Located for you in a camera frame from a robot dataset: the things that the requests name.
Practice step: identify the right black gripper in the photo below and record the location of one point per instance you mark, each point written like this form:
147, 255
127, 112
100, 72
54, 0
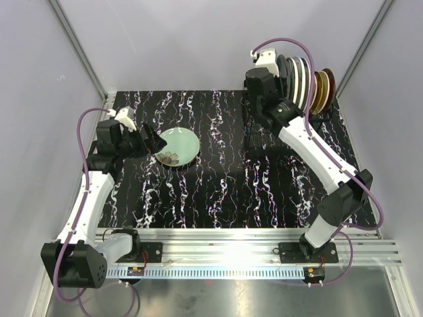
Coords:
278, 84

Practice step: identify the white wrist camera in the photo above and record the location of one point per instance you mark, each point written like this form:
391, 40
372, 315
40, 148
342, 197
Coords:
125, 116
266, 59

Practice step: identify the black wire dish rack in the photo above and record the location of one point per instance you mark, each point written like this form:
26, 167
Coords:
258, 142

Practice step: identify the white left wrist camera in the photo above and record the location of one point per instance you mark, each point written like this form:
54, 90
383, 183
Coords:
125, 116

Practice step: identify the white slotted cable duct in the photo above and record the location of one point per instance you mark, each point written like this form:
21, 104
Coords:
226, 273

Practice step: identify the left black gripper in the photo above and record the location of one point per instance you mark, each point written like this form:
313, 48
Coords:
152, 144

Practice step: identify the white watermelon pattern plate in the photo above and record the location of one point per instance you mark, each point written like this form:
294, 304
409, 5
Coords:
304, 73

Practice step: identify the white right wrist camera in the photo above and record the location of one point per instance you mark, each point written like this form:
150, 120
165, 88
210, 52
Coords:
266, 59

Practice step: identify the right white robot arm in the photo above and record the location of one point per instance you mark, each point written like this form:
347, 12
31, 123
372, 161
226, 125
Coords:
347, 188

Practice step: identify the blue glazed plate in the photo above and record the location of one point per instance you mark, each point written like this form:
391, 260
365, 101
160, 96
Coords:
284, 69

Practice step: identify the black white striped plate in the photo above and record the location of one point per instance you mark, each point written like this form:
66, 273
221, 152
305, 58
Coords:
295, 80

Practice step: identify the amber patterned glass plate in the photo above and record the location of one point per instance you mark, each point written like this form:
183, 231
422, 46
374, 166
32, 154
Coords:
322, 93

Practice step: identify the mint green flower plate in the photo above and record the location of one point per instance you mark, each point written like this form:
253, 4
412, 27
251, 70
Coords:
183, 146

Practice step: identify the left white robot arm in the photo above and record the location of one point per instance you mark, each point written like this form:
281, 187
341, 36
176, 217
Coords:
75, 260

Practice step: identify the red floral plate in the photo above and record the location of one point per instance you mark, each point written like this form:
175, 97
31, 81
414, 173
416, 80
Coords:
332, 87

